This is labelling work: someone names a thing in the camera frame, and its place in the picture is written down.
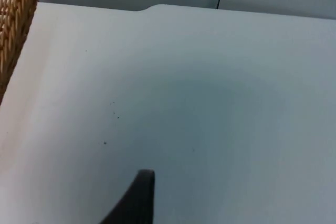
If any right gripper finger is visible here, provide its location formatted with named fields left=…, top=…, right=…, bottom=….
left=99, top=169, right=156, bottom=224

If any pale brown wicker basket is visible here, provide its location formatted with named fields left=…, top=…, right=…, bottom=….
left=0, top=0, right=44, bottom=105

